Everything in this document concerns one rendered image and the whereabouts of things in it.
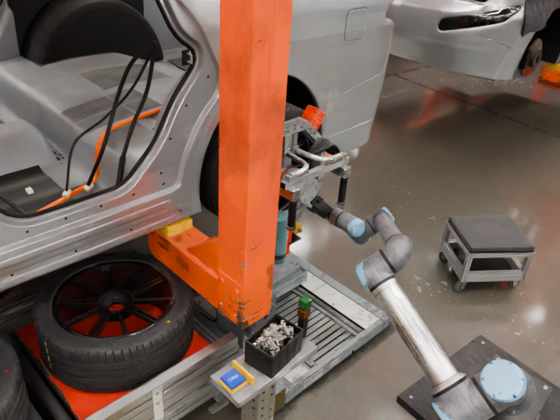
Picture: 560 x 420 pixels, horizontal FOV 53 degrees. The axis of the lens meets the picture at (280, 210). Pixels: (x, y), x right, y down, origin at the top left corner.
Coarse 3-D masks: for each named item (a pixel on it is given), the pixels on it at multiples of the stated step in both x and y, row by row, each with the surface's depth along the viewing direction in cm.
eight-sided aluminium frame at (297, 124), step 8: (288, 120) 257; (296, 120) 258; (304, 120) 258; (288, 128) 250; (296, 128) 254; (304, 128) 258; (312, 128) 263; (312, 136) 265; (320, 136) 269; (320, 152) 276; (320, 176) 284; (320, 184) 286; (304, 208) 286; (296, 216) 283
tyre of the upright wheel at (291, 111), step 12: (288, 108) 258; (300, 108) 265; (216, 132) 252; (216, 144) 250; (312, 144) 282; (216, 156) 249; (204, 168) 256; (216, 168) 249; (204, 180) 257; (216, 180) 251; (204, 192) 263; (216, 192) 253; (204, 204) 272; (216, 204) 259; (288, 204) 290
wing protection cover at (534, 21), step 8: (528, 0) 417; (536, 0) 419; (544, 0) 422; (552, 0) 428; (528, 8) 420; (536, 8) 423; (544, 8) 426; (552, 8) 434; (528, 16) 422; (536, 16) 425; (544, 16) 428; (528, 24) 426; (536, 24) 429; (544, 24) 432
